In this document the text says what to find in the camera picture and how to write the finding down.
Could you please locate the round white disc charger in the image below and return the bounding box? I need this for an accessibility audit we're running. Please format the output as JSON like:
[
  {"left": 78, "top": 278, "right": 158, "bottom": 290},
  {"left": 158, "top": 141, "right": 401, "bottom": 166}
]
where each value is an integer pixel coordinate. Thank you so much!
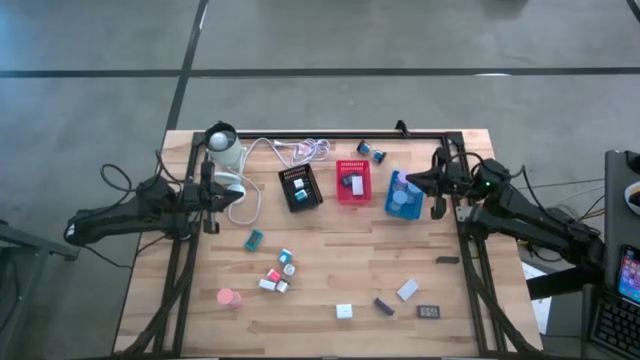
[{"left": 203, "top": 121, "right": 249, "bottom": 197}]

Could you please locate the blue plastic basket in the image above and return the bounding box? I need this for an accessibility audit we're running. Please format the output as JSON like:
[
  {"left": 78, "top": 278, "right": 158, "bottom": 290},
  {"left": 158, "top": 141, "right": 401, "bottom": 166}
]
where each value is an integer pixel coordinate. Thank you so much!
[{"left": 383, "top": 169, "right": 426, "bottom": 221}]

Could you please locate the red plastic basket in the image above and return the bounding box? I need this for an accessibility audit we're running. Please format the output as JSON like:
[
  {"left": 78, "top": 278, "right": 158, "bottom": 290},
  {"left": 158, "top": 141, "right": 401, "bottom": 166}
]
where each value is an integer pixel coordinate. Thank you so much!
[{"left": 335, "top": 159, "right": 374, "bottom": 207}]

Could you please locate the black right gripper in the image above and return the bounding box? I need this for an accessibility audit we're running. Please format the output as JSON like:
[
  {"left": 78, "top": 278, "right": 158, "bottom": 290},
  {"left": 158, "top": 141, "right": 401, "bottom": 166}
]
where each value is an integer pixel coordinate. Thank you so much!
[{"left": 405, "top": 147, "right": 476, "bottom": 220}]

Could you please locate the white paper sheet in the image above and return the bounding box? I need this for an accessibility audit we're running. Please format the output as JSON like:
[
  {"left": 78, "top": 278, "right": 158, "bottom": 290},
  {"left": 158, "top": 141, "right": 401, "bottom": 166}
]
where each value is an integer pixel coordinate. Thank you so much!
[{"left": 519, "top": 259, "right": 554, "bottom": 335}]

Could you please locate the dark grey side desk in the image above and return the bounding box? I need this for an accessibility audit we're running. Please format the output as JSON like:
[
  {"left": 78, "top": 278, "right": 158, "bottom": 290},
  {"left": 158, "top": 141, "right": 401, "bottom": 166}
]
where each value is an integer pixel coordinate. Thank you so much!
[{"left": 581, "top": 148, "right": 640, "bottom": 360}]

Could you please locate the black plastic basket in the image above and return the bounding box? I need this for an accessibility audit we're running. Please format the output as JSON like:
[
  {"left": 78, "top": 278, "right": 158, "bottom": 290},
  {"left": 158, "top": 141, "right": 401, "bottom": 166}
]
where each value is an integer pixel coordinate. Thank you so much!
[{"left": 277, "top": 162, "right": 328, "bottom": 215}]

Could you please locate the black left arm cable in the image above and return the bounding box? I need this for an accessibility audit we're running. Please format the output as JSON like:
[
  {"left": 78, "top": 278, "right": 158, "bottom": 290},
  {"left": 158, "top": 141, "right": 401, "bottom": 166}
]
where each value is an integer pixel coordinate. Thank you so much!
[{"left": 97, "top": 149, "right": 201, "bottom": 271}]

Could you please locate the grey metal side table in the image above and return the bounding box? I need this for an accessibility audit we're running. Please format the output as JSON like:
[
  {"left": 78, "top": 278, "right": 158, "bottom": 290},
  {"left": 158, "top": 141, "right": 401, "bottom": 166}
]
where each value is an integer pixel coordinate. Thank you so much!
[{"left": 0, "top": 218, "right": 80, "bottom": 360}]

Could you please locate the black keyboard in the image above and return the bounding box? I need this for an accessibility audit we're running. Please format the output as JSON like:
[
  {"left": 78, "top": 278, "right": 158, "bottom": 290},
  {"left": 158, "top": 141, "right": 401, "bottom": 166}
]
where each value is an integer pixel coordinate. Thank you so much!
[{"left": 588, "top": 291, "right": 640, "bottom": 360}]

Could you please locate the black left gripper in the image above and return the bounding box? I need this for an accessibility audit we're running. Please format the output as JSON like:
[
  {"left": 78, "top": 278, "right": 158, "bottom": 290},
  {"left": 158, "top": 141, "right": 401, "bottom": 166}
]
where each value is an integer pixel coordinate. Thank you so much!
[{"left": 192, "top": 160, "right": 247, "bottom": 235}]

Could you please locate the teal digital timer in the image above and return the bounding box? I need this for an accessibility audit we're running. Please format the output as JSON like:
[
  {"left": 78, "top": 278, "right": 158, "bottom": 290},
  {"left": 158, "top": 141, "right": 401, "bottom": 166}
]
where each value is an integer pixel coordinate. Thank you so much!
[{"left": 243, "top": 229, "right": 265, "bottom": 253}]

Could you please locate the navy blue sand hourglass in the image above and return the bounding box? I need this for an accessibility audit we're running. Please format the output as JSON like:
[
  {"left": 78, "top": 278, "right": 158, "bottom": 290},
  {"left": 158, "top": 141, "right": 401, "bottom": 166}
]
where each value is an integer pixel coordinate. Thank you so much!
[{"left": 356, "top": 140, "right": 389, "bottom": 165}]

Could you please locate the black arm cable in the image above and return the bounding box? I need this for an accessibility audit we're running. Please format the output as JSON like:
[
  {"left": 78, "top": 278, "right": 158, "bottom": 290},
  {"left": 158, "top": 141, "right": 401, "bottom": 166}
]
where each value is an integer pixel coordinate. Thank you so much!
[
  {"left": 432, "top": 147, "right": 531, "bottom": 211},
  {"left": 97, "top": 149, "right": 201, "bottom": 271}
]

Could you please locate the flat white power adapter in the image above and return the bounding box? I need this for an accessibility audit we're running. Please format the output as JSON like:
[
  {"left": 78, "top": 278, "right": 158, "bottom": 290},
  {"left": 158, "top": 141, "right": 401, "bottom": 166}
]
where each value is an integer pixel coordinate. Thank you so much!
[{"left": 396, "top": 278, "right": 420, "bottom": 303}]

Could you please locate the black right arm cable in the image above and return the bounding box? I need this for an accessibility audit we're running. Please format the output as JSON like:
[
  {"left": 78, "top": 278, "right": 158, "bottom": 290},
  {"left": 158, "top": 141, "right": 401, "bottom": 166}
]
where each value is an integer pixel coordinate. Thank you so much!
[{"left": 432, "top": 147, "right": 531, "bottom": 211}]

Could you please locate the dark purple rectangular gadget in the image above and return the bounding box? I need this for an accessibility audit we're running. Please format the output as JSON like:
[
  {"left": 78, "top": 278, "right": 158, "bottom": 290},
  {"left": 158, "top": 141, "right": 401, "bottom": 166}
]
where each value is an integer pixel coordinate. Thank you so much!
[{"left": 372, "top": 296, "right": 396, "bottom": 317}]

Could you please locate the smartphone with lit screen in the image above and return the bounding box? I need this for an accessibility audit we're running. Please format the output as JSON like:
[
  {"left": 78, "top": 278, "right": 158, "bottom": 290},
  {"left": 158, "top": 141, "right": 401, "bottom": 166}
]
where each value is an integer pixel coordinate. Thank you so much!
[{"left": 616, "top": 244, "right": 640, "bottom": 306}]

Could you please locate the white lamp cable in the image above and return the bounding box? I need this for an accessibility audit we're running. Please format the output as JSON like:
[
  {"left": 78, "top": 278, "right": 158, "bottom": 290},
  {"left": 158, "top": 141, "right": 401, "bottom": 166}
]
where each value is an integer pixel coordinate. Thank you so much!
[{"left": 227, "top": 137, "right": 332, "bottom": 227}]

